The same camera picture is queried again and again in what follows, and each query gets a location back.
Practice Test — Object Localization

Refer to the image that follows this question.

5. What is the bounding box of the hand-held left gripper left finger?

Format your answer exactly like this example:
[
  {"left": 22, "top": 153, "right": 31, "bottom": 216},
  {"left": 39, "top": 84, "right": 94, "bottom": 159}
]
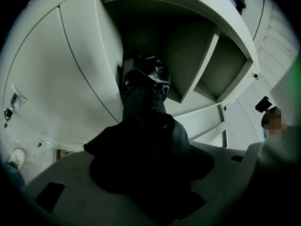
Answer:
[{"left": 89, "top": 155, "right": 142, "bottom": 194}]

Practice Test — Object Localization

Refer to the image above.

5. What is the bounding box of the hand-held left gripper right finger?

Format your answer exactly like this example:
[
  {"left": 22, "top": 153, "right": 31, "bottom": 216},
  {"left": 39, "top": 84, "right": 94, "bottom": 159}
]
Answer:
[{"left": 187, "top": 146, "right": 215, "bottom": 180}]

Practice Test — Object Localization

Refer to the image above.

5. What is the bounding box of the pale grey metal locker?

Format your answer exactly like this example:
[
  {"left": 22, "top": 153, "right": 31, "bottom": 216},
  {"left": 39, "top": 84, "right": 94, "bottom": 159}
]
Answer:
[{"left": 0, "top": 0, "right": 273, "bottom": 155}]

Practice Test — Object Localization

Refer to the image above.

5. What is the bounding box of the person's left forearm grey sleeve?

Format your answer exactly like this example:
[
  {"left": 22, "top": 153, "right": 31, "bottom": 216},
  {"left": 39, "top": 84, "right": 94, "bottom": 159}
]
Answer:
[{"left": 225, "top": 125, "right": 301, "bottom": 226}]

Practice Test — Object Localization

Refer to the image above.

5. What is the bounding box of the person's head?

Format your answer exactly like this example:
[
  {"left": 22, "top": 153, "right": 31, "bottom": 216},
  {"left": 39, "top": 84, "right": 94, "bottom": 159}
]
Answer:
[{"left": 261, "top": 106, "right": 289, "bottom": 142}]

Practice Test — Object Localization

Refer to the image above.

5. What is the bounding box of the person's white shoe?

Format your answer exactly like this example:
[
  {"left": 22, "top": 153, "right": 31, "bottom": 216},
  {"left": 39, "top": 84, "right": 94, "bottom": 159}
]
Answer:
[{"left": 8, "top": 148, "right": 26, "bottom": 170}]

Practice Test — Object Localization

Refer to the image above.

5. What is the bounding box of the person's leg in jeans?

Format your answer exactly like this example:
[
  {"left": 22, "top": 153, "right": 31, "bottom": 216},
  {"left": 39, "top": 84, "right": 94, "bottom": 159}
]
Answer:
[{"left": 2, "top": 161, "right": 26, "bottom": 192}]

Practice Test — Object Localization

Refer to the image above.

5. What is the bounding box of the black head-worn camera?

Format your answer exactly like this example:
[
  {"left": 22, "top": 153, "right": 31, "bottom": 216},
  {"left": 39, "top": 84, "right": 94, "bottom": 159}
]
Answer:
[{"left": 255, "top": 96, "right": 273, "bottom": 113}]

